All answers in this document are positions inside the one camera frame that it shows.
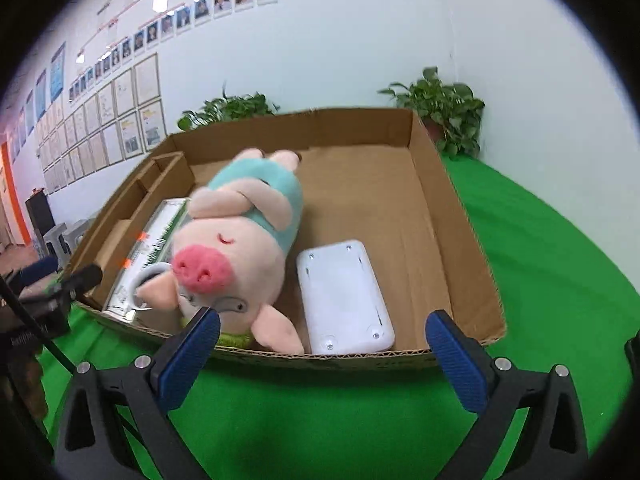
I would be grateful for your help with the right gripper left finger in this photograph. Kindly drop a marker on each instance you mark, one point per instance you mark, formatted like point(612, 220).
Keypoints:
point(103, 406)

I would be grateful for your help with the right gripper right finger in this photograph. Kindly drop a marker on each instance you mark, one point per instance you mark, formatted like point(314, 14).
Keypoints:
point(552, 443)

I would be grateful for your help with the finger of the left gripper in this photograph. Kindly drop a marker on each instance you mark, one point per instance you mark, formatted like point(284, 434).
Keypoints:
point(84, 280)
point(39, 270)

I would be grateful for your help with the white handheld fan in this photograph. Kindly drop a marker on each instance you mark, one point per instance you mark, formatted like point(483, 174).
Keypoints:
point(154, 287)

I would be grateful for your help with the green white medicine box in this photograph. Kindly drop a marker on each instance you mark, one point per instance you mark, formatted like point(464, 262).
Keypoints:
point(148, 256)

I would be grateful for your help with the pink pig plush toy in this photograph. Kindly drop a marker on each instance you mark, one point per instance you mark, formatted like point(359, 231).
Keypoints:
point(230, 256)

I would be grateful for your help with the white rectangular device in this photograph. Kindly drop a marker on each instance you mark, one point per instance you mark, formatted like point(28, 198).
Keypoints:
point(345, 312)

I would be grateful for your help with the grey stacked plastic stools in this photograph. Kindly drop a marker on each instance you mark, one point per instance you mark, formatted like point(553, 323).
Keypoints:
point(62, 240)

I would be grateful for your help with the green tablecloth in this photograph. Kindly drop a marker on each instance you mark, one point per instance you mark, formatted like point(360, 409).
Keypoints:
point(564, 300)

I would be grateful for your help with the left potted green plant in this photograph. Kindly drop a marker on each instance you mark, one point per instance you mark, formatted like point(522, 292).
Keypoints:
point(226, 108)

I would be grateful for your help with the potted green plant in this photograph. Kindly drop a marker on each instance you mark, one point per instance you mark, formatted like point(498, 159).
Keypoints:
point(226, 108)
point(453, 110)

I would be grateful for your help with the brown cardboard tray box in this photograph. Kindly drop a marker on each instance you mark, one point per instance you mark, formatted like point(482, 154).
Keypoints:
point(368, 174)

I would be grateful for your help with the portrait photo row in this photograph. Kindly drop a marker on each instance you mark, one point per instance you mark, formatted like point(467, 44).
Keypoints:
point(167, 21)

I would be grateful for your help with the right potted green plant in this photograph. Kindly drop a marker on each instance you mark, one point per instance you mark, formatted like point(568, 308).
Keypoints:
point(453, 110)

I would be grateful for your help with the framed certificates on wall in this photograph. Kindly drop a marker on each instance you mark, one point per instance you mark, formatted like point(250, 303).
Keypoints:
point(121, 120)

